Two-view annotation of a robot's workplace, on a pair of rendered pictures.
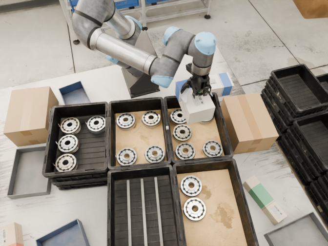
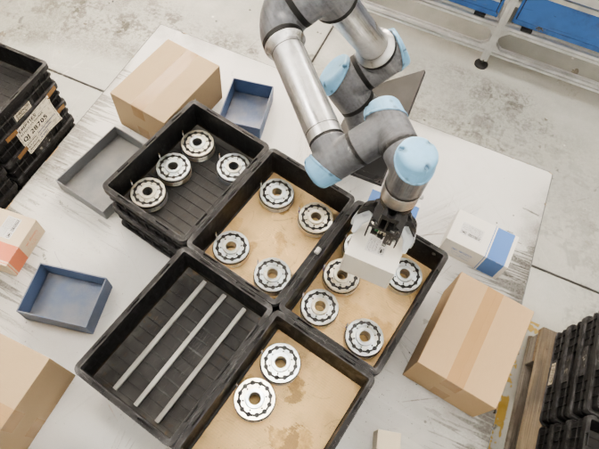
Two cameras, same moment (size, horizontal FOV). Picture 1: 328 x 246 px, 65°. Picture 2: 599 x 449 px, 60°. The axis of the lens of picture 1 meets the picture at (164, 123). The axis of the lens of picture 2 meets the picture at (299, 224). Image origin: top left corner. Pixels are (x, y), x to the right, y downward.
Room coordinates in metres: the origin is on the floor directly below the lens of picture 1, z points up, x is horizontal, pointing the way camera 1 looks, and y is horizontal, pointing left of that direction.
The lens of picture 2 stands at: (0.14, -0.29, 2.18)
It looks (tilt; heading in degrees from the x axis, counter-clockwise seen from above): 62 degrees down; 33
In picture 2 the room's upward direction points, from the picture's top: 9 degrees clockwise
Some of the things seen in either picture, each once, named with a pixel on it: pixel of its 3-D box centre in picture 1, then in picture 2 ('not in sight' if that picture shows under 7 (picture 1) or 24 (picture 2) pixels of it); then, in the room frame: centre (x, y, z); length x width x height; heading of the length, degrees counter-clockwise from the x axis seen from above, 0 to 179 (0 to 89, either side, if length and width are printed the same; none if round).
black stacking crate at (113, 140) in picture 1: (138, 135); (273, 230); (0.66, 0.13, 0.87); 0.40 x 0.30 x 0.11; 6
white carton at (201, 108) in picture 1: (193, 99); (380, 236); (0.73, -0.14, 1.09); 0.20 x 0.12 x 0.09; 17
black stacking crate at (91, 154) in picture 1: (81, 141); (191, 177); (0.63, 0.43, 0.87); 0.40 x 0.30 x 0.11; 6
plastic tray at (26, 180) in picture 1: (32, 171); (110, 171); (0.52, 0.72, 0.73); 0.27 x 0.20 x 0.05; 7
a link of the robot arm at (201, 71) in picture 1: (202, 65); (402, 191); (0.71, -0.15, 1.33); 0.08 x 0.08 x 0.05
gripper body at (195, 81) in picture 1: (199, 81); (390, 214); (0.70, -0.15, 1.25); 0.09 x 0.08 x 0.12; 17
